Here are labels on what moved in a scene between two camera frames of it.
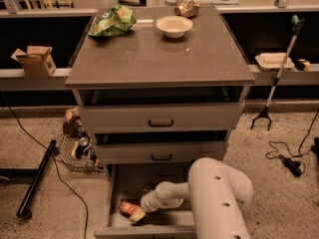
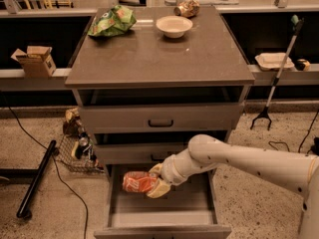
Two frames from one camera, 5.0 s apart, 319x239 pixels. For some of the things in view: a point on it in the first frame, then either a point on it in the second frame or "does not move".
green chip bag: [113, 21] does not move
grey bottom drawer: [131, 181] does not move
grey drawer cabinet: [158, 98] does not move
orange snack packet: [126, 208] -> [139, 181]
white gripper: [149, 202] -> [170, 171]
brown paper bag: [71, 126] does not move
